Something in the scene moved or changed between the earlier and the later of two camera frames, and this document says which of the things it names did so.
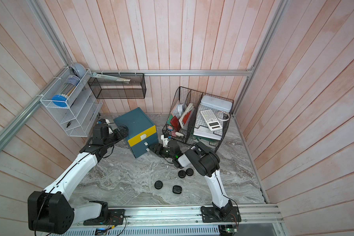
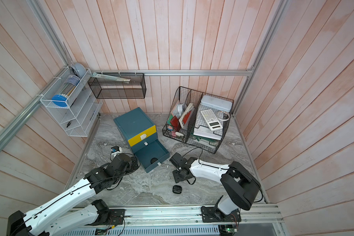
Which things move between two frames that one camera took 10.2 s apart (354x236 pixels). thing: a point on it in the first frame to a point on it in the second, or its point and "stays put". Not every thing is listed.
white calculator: [211, 120] stays put
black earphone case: [177, 189] stays put
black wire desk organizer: [196, 117] stays put
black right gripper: [159, 147] to [176, 177]
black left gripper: [120, 136] to [131, 168]
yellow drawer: [146, 133] stays put
